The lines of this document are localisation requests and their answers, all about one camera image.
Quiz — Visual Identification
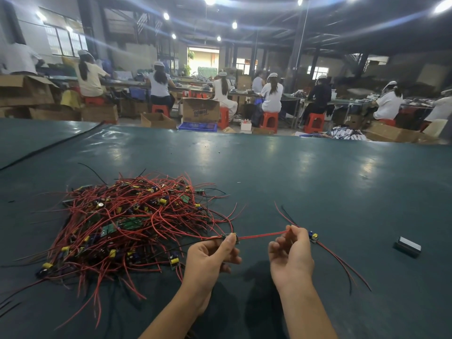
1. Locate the person's left hand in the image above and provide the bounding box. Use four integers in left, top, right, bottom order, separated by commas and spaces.
180, 232, 242, 315

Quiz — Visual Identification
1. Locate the person's right hand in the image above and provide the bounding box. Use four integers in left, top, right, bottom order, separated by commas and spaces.
267, 224, 316, 299

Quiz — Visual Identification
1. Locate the sorted wired boards bundle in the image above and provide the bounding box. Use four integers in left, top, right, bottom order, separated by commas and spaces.
274, 202, 373, 294

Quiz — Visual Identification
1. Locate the pile of red-wired boards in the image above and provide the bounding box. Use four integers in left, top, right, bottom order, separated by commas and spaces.
0, 166, 241, 332

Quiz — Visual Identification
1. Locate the person's right forearm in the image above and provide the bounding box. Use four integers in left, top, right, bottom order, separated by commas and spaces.
280, 280, 339, 339

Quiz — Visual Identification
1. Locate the dark green table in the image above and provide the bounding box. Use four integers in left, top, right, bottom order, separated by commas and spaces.
0, 118, 452, 339

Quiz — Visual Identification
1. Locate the small black grey block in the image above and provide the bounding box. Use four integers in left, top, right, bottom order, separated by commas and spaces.
393, 235, 422, 258

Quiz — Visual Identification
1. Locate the heap of black white items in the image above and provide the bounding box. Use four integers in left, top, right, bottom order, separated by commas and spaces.
328, 125, 370, 142

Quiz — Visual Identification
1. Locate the blue plastic crate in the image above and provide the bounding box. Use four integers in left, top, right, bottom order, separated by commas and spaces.
177, 122, 219, 133

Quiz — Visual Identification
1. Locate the yellow sack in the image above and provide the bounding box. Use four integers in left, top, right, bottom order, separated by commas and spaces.
60, 89, 84, 110

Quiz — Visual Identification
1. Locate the large open cardboard box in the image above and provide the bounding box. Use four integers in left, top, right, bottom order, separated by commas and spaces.
0, 74, 61, 109

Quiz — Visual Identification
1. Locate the grid window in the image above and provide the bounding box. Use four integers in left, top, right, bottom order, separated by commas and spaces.
39, 7, 87, 57

